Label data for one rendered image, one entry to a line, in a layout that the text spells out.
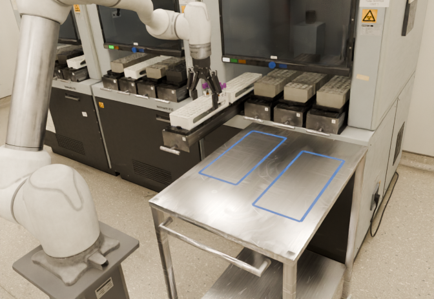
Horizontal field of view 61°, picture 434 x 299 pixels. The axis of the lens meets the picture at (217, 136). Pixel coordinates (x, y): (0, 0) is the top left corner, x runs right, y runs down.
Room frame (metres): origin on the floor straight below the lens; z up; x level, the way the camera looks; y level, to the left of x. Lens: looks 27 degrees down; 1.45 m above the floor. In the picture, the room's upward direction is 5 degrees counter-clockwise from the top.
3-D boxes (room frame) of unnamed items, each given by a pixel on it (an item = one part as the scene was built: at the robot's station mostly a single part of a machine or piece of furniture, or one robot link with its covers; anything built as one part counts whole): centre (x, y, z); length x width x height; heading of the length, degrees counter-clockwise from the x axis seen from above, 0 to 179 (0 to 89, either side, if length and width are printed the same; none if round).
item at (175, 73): (1.97, 0.20, 0.85); 0.12 x 0.02 x 0.06; 54
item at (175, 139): (1.59, -0.02, 0.78); 0.73 x 0.14 x 0.09; 143
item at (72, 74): (2.67, 0.75, 0.78); 0.73 x 0.14 x 0.09; 143
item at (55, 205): (0.83, 0.44, 0.87); 0.18 x 0.16 x 0.22; 58
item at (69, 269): (0.81, 0.41, 0.73); 0.22 x 0.18 x 0.06; 53
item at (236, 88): (1.74, -0.13, 0.83); 0.30 x 0.10 x 0.06; 143
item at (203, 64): (1.51, 0.04, 1.02); 0.08 x 0.07 x 0.09; 53
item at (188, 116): (1.48, 0.06, 0.84); 0.30 x 0.10 x 0.06; 143
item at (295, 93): (1.54, -0.37, 0.85); 0.12 x 0.02 x 0.06; 53
